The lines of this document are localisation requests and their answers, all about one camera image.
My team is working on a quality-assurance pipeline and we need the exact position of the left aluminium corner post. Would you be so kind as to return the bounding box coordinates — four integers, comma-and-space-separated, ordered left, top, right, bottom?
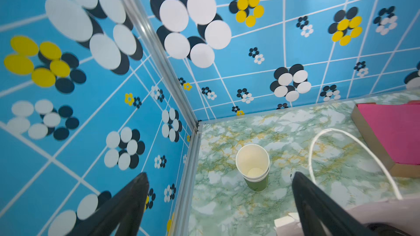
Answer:
122, 0, 199, 130

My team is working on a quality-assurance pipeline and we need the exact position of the red white paper gift bag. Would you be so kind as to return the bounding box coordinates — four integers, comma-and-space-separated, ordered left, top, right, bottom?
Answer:
273, 127, 420, 236

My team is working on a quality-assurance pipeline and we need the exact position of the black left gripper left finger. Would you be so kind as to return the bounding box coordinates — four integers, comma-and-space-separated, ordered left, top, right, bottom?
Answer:
68, 172, 149, 236

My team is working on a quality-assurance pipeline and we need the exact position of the white green paper cup stack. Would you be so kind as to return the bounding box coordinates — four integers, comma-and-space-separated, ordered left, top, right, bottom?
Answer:
235, 144, 271, 192

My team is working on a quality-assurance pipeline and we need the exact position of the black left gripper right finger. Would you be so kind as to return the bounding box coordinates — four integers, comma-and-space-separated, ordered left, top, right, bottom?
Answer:
292, 172, 375, 236

